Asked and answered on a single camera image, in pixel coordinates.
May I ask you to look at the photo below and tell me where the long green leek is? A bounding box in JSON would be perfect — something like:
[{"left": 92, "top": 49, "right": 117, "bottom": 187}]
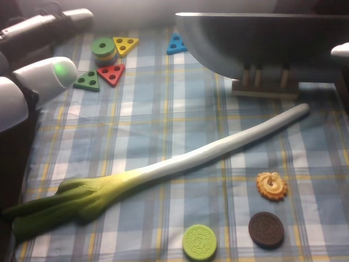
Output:
[{"left": 1, "top": 103, "right": 311, "bottom": 242}]

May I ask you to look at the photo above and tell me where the toy butter cookie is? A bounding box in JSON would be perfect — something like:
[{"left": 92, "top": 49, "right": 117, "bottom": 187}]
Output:
[{"left": 255, "top": 171, "right": 288, "bottom": 203}]

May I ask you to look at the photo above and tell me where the green triangle block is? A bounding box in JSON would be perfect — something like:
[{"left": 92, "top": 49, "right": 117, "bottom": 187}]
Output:
[{"left": 73, "top": 69, "right": 101, "bottom": 93}]

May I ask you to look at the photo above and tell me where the yellow triangle block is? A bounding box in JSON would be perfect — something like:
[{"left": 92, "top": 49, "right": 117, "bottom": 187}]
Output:
[{"left": 112, "top": 37, "right": 140, "bottom": 58}]

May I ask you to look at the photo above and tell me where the knife with orange handle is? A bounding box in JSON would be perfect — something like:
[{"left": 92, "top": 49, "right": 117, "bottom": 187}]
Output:
[{"left": 175, "top": 12, "right": 349, "bottom": 83}]

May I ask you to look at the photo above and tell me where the green sandwich cookie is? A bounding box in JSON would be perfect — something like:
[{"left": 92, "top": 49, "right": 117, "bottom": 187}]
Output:
[{"left": 182, "top": 224, "right": 218, "bottom": 262}]

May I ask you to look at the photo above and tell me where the red triangle block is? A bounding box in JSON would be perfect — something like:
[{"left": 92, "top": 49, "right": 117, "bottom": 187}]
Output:
[{"left": 96, "top": 63, "right": 126, "bottom": 88}]

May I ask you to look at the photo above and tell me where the blue plaid tablecloth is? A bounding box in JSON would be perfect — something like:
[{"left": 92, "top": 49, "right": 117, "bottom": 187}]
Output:
[{"left": 15, "top": 26, "right": 349, "bottom": 262}]

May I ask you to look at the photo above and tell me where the green wooden ring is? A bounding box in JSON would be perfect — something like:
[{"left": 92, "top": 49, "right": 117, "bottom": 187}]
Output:
[{"left": 91, "top": 37, "right": 116, "bottom": 57}]

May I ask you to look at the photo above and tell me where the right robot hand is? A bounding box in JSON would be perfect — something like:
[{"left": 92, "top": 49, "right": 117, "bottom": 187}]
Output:
[{"left": 330, "top": 42, "right": 349, "bottom": 66}]

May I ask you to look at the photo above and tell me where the blue triangle block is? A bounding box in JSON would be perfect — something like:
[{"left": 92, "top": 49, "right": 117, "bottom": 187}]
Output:
[{"left": 166, "top": 32, "right": 189, "bottom": 55}]

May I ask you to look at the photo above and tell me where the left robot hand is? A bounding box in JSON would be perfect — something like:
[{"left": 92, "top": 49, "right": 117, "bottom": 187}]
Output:
[{"left": 0, "top": 7, "right": 94, "bottom": 51}]

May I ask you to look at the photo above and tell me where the wooden peg board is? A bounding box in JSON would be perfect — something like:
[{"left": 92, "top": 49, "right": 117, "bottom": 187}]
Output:
[{"left": 231, "top": 63, "right": 300, "bottom": 101}]

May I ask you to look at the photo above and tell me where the brown sandwich cookie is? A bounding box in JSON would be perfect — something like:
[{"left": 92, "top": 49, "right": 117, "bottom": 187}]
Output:
[{"left": 248, "top": 211, "right": 285, "bottom": 249}]

